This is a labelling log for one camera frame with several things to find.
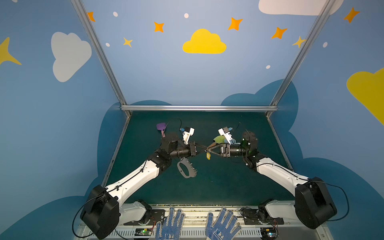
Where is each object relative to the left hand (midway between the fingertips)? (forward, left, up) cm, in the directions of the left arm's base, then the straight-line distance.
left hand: (208, 149), depth 70 cm
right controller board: (-30, -31, -28) cm, 51 cm away
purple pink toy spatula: (+35, +31, -25) cm, 53 cm away
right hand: (+1, -2, -2) cm, 3 cm away
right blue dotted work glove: (-29, -8, -27) cm, 40 cm away
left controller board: (-30, +31, -27) cm, 51 cm away
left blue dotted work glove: (-30, +17, -26) cm, 43 cm away
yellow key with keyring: (0, -1, -6) cm, 6 cm away
